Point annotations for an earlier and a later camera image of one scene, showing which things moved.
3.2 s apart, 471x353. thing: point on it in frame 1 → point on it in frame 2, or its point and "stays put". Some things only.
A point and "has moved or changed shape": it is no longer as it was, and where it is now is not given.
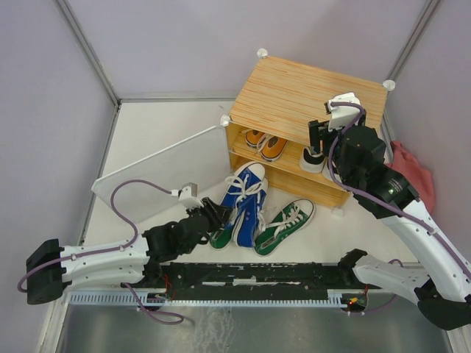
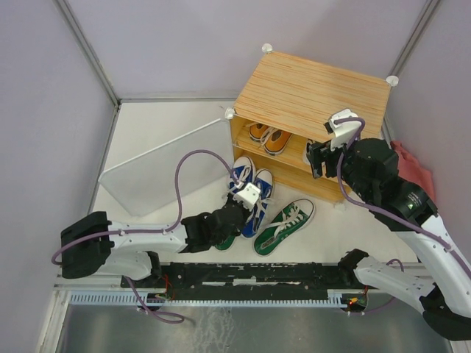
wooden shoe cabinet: [269, 123] has moved or changed shape
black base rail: [255, 275] stays put
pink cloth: [419, 178] stays put
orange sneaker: [252, 137] → [256, 130]
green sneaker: [287, 224] stays put
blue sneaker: [247, 180] has moved or changed shape
